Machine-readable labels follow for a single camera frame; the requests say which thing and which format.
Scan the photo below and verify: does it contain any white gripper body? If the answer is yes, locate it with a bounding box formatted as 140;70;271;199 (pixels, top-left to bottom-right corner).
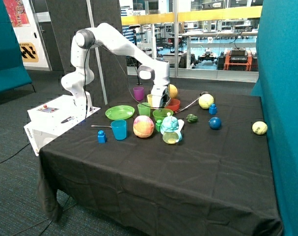
151;85;170;109

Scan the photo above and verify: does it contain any green plastic bowl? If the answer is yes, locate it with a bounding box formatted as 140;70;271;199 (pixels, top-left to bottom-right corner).
153;108;173;121

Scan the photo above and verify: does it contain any green plastic cup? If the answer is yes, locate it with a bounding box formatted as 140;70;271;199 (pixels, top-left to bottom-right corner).
137;102;151;117

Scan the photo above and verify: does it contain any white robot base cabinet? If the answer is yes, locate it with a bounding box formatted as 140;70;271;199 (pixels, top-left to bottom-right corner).
24;95;100;156

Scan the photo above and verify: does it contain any yellow plastic cup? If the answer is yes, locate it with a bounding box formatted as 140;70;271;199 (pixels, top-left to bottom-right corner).
147;94;153;107

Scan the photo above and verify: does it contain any red plastic bowl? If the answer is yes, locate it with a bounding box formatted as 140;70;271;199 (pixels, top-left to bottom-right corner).
166;98;181;112

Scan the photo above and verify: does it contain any purple plastic cup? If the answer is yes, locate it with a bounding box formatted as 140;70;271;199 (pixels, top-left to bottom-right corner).
133;86;144;101

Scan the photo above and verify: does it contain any green plastic plate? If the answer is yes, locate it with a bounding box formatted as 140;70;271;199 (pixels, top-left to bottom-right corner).
105;105;135;120

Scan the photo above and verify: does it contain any blue plastic cup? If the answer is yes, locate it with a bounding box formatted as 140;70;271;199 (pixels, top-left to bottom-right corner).
111;120;127;141

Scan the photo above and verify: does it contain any yellow orange ball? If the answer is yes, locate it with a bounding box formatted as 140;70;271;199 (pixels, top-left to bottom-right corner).
169;84;178;99

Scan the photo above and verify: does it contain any green toy block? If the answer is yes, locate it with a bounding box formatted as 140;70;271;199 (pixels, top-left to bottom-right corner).
155;119;162;132

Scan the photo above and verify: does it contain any light blue toy bottle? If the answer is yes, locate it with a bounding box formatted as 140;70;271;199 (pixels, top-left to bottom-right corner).
161;112;184;145

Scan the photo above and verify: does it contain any pink yellow plush ball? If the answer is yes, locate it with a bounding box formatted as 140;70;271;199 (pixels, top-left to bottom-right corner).
133;116;154;138

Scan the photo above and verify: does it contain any black metal ladle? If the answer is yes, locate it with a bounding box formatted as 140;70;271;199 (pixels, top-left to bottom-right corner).
174;91;209;114

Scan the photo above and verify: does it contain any green toy pepper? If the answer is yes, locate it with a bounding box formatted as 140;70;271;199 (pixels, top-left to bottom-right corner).
186;114;198;123

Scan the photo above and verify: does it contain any yellow green softball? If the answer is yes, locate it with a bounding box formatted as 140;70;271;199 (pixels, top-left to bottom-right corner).
198;94;214;110

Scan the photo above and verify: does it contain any blue toy block rear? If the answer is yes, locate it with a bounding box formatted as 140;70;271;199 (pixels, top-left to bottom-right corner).
209;103;217;115

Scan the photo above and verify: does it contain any blue toy block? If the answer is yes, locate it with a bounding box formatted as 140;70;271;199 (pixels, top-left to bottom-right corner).
97;130;107;144
209;103;217;115

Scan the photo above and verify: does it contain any dark blue ball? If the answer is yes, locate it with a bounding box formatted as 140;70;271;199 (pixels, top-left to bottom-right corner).
209;117;222;130

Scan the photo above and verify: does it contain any black tablecloth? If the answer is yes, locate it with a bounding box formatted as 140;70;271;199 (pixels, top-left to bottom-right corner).
37;93;283;236

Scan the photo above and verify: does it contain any blue toy block front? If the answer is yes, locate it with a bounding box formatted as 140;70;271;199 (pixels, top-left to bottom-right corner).
97;130;107;144

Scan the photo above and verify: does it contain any metal spoon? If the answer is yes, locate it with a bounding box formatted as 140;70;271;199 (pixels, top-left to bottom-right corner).
91;125;112;128

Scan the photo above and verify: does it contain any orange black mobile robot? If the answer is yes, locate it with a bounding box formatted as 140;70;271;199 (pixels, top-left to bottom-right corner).
217;48;258;72

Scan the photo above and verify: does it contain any yellow tennis ball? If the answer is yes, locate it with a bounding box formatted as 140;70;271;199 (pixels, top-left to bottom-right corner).
252;121;268;135

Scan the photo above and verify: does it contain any teal partition right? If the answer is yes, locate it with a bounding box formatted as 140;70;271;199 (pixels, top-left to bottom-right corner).
252;0;298;236

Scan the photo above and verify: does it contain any yellow black sign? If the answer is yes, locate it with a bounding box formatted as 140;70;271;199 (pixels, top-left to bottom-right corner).
19;42;39;63

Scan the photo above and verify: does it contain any teal sofa left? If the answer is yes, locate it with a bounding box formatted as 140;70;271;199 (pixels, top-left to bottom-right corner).
0;0;32;93

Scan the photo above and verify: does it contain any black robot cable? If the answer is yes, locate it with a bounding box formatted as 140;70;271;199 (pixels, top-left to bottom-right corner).
61;43;162;124

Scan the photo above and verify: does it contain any red wall poster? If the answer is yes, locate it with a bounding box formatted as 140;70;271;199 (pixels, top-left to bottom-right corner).
3;0;30;28

